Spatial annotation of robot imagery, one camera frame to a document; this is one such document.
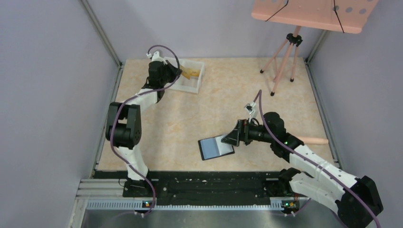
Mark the pink tripod stand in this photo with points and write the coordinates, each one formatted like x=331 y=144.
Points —
x=292 y=42

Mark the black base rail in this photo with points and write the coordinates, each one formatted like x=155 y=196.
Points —
x=211 y=188

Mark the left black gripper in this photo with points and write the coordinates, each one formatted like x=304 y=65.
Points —
x=169 y=71

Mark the white two-compartment tray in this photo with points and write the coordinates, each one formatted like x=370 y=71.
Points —
x=191 y=77

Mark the pink perforated board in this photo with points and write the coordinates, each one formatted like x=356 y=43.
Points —
x=348 y=16

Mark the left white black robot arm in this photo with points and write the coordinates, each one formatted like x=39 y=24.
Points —
x=124 y=125

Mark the orange credit card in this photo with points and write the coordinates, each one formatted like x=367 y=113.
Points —
x=189 y=72

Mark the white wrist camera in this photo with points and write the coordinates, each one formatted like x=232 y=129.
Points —
x=250 y=108
x=155 y=56

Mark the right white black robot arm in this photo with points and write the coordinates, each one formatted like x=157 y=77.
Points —
x=355 y=201

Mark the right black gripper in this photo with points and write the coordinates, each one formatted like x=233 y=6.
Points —
x=244 y=133

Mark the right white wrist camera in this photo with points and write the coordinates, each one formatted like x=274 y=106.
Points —
x=250 y=108

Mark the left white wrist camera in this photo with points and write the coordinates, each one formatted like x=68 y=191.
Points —
x=155 y=56

